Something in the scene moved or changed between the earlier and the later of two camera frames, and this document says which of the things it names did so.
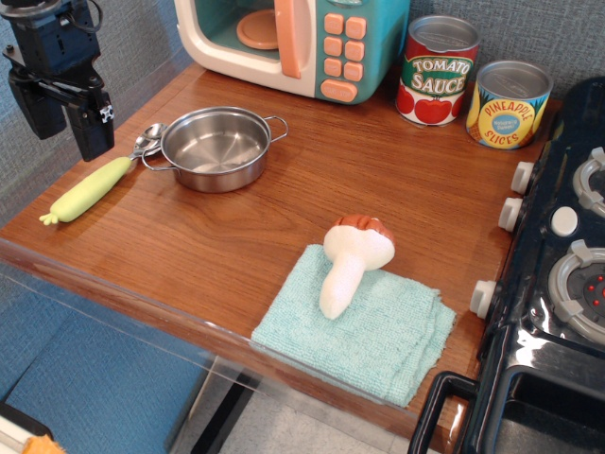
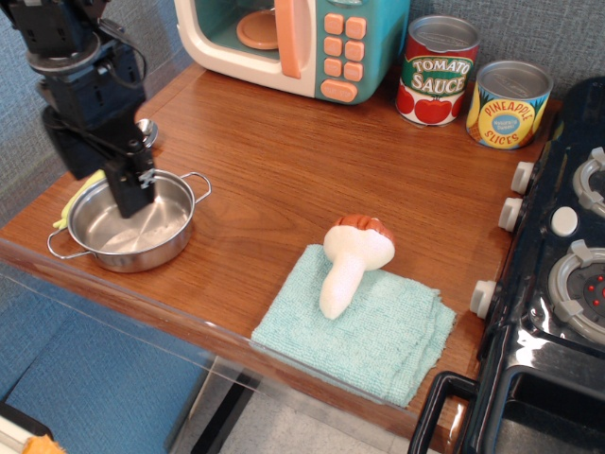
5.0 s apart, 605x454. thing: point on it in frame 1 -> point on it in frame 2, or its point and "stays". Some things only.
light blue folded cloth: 387,340 stays
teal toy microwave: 354,50 stays
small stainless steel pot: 217,149 -> 137,242
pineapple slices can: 507,103 stays
